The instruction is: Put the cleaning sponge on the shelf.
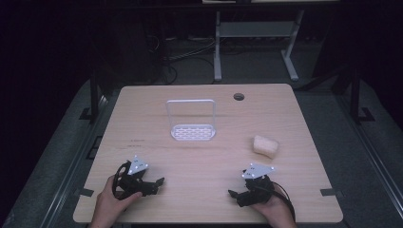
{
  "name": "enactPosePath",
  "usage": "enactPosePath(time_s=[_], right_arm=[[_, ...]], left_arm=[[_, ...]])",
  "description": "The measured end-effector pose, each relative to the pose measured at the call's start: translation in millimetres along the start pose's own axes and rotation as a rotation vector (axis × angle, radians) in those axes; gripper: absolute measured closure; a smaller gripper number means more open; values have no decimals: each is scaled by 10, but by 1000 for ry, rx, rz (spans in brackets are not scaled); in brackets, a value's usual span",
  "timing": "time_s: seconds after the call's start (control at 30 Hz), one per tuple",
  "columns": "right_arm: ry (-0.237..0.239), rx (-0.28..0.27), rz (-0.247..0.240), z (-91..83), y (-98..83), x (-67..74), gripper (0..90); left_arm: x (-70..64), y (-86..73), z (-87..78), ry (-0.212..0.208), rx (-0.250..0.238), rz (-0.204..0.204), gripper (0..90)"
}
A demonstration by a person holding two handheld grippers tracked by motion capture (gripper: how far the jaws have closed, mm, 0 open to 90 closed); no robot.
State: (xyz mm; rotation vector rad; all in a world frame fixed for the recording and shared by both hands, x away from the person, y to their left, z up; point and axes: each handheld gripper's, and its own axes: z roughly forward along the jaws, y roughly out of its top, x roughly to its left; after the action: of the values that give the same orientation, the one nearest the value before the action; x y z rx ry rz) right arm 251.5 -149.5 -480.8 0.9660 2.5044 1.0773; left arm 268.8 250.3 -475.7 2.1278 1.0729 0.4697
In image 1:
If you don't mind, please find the person's right hand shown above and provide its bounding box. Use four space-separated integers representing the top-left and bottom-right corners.
250 183 298 228

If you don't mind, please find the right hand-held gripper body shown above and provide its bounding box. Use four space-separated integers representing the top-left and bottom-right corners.
235 162 276 208

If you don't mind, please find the bundle of floor cables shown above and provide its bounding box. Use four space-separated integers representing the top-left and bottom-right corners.
145 32 220 85

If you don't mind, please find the grey metal stand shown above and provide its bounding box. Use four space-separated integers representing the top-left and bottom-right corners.
212 9 306 83

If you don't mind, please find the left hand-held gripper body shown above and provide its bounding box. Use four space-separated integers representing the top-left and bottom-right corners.
112 155 160 201

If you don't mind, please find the white metal rack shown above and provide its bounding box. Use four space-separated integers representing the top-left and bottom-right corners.
165 99 218 142

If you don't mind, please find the person's left hand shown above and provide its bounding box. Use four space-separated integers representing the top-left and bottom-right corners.
88 174 144 228

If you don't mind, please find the black metal post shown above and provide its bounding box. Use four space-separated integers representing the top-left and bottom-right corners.
79 67 106 125
346 65 376 125

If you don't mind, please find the pale yellow sponge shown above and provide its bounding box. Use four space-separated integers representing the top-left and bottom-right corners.
252 135 280 160

